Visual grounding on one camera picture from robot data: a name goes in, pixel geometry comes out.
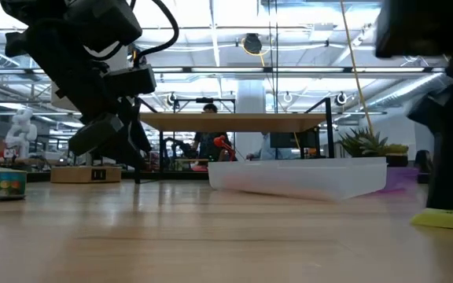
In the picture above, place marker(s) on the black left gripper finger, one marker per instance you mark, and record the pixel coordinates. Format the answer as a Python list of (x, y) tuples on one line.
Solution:
[(138, 133), (122, 153)]

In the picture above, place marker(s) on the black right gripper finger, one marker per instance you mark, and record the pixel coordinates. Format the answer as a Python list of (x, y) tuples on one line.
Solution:
[(446, 173)]

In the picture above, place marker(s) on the purple translucent box lid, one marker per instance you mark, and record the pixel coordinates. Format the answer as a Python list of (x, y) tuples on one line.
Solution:
[(401, 178)]

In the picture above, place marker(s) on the yellow-green eraser block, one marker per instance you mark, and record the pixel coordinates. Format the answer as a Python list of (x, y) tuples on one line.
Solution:
[(439, 220)]

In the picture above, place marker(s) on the translucent white plastic box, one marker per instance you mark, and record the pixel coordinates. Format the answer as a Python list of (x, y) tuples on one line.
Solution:
[(297, 178)]

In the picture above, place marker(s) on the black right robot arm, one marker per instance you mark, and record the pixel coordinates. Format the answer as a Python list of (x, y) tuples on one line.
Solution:
[(427, 27)]

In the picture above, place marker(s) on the person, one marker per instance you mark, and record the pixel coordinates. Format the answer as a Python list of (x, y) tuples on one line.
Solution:
[(267, 151), (211, 143), (422, 159)]

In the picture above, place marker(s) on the white shade wooden base lamp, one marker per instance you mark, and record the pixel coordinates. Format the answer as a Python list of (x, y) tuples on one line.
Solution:
[(73, 175)]

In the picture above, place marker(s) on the small red articulated object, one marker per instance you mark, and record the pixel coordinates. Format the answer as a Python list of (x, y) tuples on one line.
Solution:
[(224, 143)]

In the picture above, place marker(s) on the succulent plant in black pot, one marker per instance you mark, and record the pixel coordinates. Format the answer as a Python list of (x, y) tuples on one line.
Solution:
[(364, 143)]

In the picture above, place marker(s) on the black monitor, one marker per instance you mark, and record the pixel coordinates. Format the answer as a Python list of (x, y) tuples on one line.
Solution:
[(289, 139)]

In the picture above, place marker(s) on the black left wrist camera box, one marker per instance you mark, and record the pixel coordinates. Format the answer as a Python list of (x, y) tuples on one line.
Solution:
[(132, 80)]

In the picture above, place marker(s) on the silver ventilation duct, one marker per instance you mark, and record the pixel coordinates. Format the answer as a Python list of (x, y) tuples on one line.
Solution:
[(407, 88)]

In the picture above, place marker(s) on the wooden table with black frame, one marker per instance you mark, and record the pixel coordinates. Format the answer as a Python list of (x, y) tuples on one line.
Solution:
[(230, 122)]

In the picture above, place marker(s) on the long ceiling light rail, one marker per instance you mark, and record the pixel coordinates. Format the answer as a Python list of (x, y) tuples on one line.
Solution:
[(226, 69)]

